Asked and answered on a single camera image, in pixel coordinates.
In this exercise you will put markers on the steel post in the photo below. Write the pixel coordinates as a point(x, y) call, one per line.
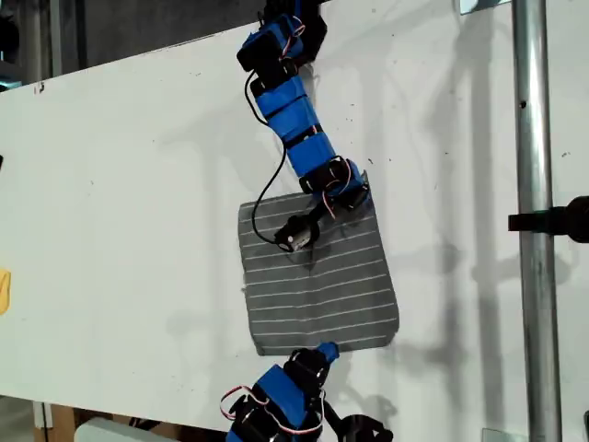
point(534, 138)

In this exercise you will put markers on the brown wooden table leg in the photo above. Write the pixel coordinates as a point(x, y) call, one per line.
point(62, 421)

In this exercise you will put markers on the yellow object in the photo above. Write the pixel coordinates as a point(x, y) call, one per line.
point(3, 290)

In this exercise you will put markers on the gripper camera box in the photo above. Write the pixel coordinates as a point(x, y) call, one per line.
point(296, 235)
point(363, 430)

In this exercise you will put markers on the grey vertical pole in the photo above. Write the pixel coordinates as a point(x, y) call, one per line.
point(55, 37)

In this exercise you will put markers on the white leg bracket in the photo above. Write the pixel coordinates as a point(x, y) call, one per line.
point(41, 414)

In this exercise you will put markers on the small black table clip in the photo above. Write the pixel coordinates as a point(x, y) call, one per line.
point(39, 87)

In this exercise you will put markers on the black round object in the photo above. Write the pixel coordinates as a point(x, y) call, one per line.
point(7, 34)

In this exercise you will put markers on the black clamp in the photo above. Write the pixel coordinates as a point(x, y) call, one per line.
point(552, 221)

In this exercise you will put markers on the camera black stalk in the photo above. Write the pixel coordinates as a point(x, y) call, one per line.
point(332, 416)
point(319, 214)

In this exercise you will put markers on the grey white-striped towel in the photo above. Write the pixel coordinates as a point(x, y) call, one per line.
point(317, 294)

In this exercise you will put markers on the white box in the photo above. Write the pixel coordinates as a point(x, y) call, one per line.
point(106, 433)

